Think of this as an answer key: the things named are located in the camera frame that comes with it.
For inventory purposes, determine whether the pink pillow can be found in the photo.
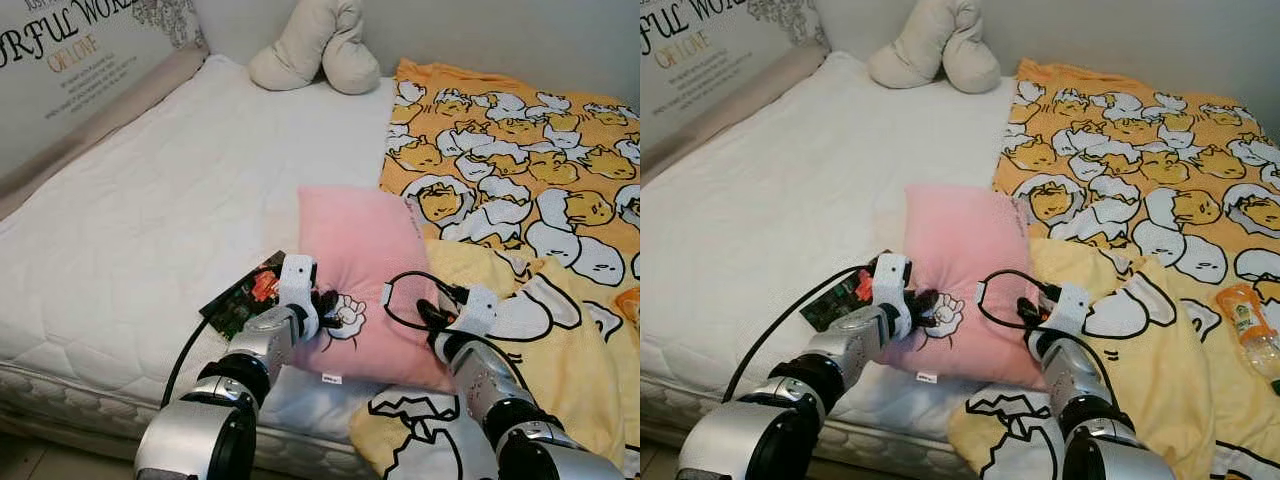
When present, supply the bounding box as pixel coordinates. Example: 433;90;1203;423
290;185;456;393
880;183;1051;393

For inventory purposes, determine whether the pale yellow cartoon quilt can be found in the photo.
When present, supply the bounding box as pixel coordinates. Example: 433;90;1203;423
348;238;641;480
948;238;1280;480

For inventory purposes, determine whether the white quilted mattress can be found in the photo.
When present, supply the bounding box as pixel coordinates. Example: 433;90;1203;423
640;50;1021;479
0;52;401;479

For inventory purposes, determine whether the beige knotted cushion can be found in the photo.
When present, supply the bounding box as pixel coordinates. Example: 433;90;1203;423
866;0;1002;96
248;0;382;96

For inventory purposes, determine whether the grey printed headboard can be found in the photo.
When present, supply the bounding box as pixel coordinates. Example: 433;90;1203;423
0;0;206;181
640;0;829;126

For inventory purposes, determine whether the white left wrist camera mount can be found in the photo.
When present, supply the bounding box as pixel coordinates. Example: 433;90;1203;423
872;252;913;339
278;254;321;339

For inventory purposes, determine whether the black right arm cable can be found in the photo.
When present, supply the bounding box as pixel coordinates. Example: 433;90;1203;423
975;268;1116;401
382;270;546;401

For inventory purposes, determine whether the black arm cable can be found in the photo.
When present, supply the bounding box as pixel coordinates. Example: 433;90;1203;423
722;265;871;401
160;315;216;411
382;270;546;401
975;268;1116;401

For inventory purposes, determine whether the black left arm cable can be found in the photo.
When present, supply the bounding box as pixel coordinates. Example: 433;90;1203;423
160;315;216;411
722;265;871;401

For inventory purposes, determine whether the tan padded bed rail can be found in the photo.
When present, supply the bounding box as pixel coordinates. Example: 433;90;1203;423
0;42;209;221
640;40;831;186

